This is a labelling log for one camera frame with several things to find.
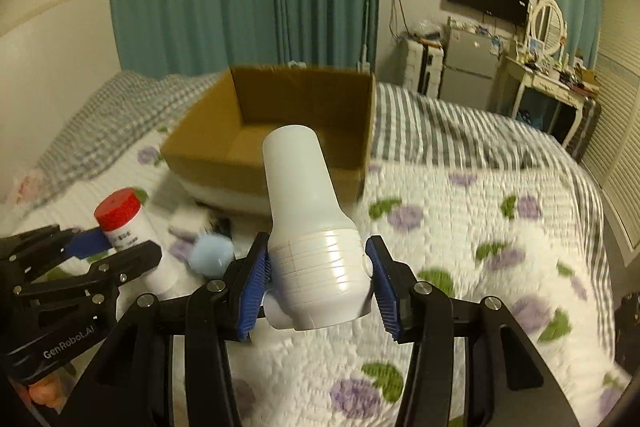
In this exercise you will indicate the silver mini fridge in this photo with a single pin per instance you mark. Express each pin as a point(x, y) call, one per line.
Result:
point(471, 63)

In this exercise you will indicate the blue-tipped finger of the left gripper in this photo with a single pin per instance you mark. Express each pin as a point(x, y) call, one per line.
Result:
point(51, 245)

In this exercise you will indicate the grey checkered bed sheet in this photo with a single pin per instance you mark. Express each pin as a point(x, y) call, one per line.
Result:
point(407, 127)

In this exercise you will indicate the floral white quilt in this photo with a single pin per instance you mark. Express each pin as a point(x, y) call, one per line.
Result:
point(472, 233)

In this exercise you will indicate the red-capped white bottle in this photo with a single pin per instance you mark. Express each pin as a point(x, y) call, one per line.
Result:
point(123, 220)

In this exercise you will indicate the white vanity table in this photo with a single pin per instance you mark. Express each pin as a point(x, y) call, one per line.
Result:
point(568, 114)

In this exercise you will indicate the white plastic bottle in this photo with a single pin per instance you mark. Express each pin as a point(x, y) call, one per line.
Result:
point(321, 275)

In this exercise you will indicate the small white box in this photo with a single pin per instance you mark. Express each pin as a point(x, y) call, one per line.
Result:
point(190, 221)

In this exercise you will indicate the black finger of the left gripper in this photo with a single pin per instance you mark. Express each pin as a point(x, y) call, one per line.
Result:
point(120, 264)

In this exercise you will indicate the oval white vanity mirror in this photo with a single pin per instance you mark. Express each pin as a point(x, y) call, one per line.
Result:
point(546, 31)

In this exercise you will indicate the brown cardboard box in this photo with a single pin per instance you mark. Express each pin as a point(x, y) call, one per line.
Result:
point(216, 150)

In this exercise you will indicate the white suitcase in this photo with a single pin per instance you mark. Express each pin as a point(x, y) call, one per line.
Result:
point(424, 63)

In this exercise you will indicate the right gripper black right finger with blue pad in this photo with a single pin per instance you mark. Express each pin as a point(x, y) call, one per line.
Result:
point(507, 383)

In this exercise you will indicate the white louvered closet door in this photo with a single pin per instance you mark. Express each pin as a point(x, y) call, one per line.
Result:
point(612, 156)

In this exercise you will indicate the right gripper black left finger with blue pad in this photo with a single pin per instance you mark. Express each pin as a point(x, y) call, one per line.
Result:
point(129, 380)

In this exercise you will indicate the light blue pompom ball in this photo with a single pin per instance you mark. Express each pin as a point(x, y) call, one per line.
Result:
point(211, 255)

